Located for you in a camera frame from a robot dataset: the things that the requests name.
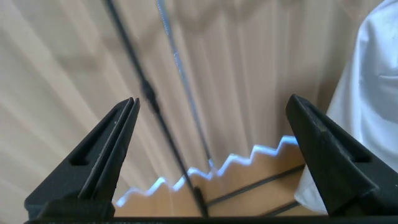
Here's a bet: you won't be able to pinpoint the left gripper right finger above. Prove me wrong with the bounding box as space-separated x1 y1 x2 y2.
285 93 398 217

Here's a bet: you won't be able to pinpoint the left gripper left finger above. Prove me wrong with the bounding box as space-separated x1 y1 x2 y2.
24 96 141 218

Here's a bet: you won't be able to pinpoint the beige curtain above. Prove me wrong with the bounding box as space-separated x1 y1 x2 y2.
0 0 386 218

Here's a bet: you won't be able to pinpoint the black clothes rack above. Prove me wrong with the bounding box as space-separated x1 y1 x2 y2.
102 0 307 218

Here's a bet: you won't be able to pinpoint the pale grey shorts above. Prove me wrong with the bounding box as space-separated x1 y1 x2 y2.
294 0 398 215

